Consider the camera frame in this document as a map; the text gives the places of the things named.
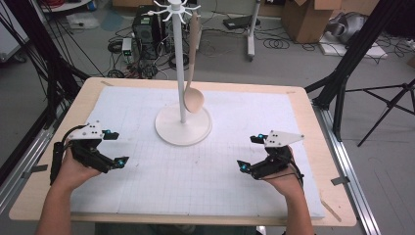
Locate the white floor stand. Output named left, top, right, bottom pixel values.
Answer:
left=246, top=0, right=262, bottom=63

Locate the tangle of black cables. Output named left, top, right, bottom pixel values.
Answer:
left=107, top=25, right=191, bottom=80

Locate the flat black device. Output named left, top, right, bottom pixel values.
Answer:
left=222, top=14, right=262, bottom=31

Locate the cardboard box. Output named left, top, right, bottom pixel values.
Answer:
left=281, top=0, right=345, bottom=45

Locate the white foam board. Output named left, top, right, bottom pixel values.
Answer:
left=317, top=31, right=390, bottom=61

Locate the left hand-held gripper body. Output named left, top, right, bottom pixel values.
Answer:
left=68, top=120, right=114, bottom=174

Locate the wooden spoon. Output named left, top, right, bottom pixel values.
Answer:
left=182, top=11, right=206, bottom=115

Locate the black metal frame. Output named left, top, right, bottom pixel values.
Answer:
left=0, top=0, right=91, bottom=129
left=304, top=0, right=415, bottom=143

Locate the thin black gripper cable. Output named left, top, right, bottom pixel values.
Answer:
left=260, top=161, right=305, bottom=190

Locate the person's right hand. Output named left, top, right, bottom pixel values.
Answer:
left=262, top=146, right=305, bottom=199

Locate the silver grey appliance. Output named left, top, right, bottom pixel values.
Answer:
left=325, top=12, right=368, bottom=45

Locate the white grid mat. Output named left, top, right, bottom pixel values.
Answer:
left=69, top=85, right=327, bottom=219

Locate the aluminium rail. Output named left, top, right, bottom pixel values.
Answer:
left=312, top=103, right=383, bottom=235
left=0, top=126, right=56, bottom=214

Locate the black computer tower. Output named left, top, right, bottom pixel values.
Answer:
left=131, top=5, right=164, bottom=61

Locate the black tripod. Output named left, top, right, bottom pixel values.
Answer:
left=345, top=77, right=415, bottom=148

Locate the white hook rack stand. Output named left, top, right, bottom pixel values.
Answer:
left=148, top=0, right=213, bottom=147

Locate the thick black gripper cable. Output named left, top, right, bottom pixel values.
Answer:
left=49, top=124, right=88, bottom=186

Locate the small grey power unit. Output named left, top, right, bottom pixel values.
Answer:
left=120, top=37, right=134, bottom=64

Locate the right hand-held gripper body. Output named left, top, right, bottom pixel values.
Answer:
left=250, top=130, right=305, bottom=181

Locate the grey metal bracket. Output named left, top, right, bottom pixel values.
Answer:
left=330, top=175, right=350, bottom=187
left=21, top=164, right=49, bottom=179

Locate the person's left hand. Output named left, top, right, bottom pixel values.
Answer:
left=56, top=146, right=103, bottom=194

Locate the coiled black cable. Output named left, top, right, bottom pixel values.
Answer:
left=262, top=37, right=291, bottom=51

